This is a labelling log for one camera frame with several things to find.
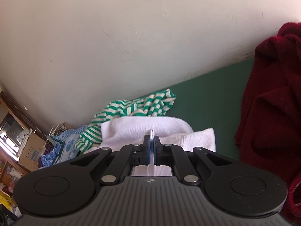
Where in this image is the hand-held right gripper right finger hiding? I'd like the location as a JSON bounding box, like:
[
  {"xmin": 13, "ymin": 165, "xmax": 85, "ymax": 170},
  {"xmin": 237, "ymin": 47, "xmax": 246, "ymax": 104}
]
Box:
[{"xmin": 153, "ymin": 135, "xmax": 233, "ymax": 185}]

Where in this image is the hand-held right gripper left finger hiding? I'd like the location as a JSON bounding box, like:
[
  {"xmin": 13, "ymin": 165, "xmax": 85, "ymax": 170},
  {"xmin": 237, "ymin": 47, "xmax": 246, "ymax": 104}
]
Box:
[{"xmin": 71, "ymin": 135, "xmax": 152, "ymax": 185}]

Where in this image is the white shirt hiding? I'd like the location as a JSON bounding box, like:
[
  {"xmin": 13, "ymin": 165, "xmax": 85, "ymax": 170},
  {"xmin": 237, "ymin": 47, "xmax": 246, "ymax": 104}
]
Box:
[{"xmin": 101, "ymin": 116, "xmax": 216, "ymax": 177}]

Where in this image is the green striped shirt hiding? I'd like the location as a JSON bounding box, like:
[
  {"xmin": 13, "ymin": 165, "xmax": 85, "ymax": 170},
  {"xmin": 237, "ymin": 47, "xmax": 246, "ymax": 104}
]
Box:
[{"xmin": 75, "ymin": 89, "xmax": 177, "ymax": 152}]

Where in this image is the blue floral towel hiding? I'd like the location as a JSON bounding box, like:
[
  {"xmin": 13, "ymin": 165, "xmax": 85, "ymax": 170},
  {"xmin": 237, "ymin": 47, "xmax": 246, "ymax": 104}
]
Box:
[{"xmin": 39, "ymin": 126, "xmax": 87, "ymax": 167}]

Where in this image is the blue floral cloth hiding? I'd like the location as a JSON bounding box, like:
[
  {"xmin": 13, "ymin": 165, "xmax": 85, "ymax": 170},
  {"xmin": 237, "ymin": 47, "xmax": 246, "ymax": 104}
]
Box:
[{"xmin": 39, "ymin": 154, "xmax": 62, "ymax": 167}]

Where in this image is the cardboard box with blue label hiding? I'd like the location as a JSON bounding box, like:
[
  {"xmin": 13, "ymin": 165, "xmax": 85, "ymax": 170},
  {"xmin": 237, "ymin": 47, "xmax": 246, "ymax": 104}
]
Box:
[{"xmin": 18, "ymin": 132, "xmax": 47, "ymax": 172}]

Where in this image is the dark red garment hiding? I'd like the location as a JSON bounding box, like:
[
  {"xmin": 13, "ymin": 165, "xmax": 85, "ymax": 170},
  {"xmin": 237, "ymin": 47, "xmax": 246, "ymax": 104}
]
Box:
[{"xmin": 234, "ymin": 22, "xmax": 301, "ymax": 225}]

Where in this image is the grey metal appliance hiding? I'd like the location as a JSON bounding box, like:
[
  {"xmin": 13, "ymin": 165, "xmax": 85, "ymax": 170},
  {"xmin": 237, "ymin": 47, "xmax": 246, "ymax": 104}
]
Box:
[{"xmin": 0, "ymin": 113, "xmax": 29, "ymax": 160}]

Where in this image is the wooden shelf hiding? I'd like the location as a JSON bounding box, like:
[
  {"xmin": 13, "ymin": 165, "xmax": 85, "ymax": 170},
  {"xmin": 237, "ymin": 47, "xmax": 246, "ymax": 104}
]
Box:
[{"xmin": 0, "ymin": 85, "xmax": 47, "ymax": 193}]

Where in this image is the yellow plastic bag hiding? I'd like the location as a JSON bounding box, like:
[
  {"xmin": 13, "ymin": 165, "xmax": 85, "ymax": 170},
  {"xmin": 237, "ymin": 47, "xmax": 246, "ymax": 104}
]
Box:
[{"xmin": 0, "ymin": 191, "xmax": 18, "ymax": 215}]

